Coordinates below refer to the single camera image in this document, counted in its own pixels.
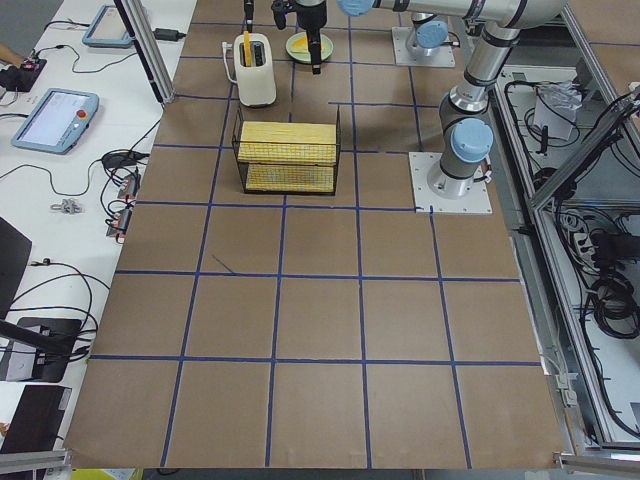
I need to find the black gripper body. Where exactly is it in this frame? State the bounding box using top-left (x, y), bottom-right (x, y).
top-left (294, 0), bottom-right (327, 31)

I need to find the cream white toaster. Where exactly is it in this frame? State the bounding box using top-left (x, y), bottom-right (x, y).
top-left (232, 33), bottom-right (276, 107)

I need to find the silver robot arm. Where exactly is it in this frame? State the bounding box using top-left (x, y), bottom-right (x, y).
top-left (271, 1), bottom-right (449, 63)
top-left (338, 0), bottom-right (566, 200)

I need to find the yellow toast slice in toaster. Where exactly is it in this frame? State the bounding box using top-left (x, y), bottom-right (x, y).
top-left (243, 30), bottom-right (252, 68)

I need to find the yellow toast slice on plate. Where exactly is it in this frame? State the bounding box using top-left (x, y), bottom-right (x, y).
top-left (290, 33), bottom-right (309, 54)

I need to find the light green plate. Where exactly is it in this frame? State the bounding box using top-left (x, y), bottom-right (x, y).
top-left (285, 31), bottom-right (334, 65)

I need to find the black power adapter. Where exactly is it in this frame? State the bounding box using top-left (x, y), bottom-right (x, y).
top-left (153, 28), bottom-right (186, 42)

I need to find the far blue teach pendant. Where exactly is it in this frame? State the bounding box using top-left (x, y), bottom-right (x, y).
top-left (82, 4), bottom-right (133, 49)

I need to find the blue teach pendant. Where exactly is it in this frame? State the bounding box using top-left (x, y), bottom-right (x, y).
top-left (82, 4), bottom-right (133, 49)
top-left (11, 88), bottom-right (100, 155)

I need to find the near blue teach pendant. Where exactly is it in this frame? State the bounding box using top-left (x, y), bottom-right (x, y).
top-left (11, 88), bottom-right (100, 155)

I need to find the black electronics box red button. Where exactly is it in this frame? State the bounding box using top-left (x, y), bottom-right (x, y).
top-left (1, 59), bottom-right (47, 92)

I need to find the small metal clamp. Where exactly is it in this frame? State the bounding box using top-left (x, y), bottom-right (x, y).
top-left (50, 198), bottom-right (84, 215)

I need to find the black monitor stand base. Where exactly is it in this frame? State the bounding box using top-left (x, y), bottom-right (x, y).
top-left (1, 317), bottom-right (82, 383)

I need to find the aluminium frame post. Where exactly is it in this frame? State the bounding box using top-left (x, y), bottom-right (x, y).
top-left (114, 0), bottom-right (176, 105)

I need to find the black wire basket rack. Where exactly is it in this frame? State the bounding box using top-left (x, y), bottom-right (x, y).
top-left (232, 110), bottom-right (341, 196)

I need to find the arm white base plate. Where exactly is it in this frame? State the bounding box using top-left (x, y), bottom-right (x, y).
top-left (408, 152), bottom-right (493, 215)
top-left (391, 27), bottom-right (456, 68)

